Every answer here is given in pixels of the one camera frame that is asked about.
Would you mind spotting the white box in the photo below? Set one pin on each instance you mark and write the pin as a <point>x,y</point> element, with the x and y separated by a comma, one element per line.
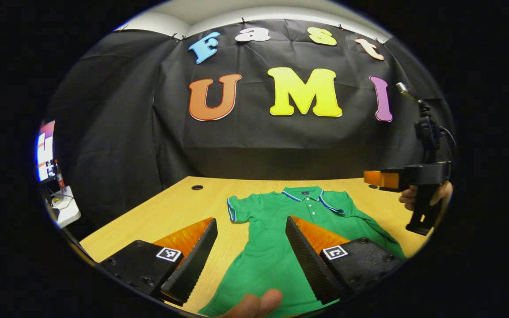
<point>65,207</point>

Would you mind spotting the black backdrop cloth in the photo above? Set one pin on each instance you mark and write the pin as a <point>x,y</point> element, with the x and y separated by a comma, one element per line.
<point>254,141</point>

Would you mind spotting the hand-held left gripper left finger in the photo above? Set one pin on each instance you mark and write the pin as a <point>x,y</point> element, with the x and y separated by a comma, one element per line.
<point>192,265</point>

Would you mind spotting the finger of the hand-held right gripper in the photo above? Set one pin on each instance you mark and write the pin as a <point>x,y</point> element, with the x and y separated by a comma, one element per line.
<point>382,179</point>

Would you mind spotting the green T-shirt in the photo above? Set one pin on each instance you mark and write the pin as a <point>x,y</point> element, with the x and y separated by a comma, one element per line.
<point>267,247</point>

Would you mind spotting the lit monitor screen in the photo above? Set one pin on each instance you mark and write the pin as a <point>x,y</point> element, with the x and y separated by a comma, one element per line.
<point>45,152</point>

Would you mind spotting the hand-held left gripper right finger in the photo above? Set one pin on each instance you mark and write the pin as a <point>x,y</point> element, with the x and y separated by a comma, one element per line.
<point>307,265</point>

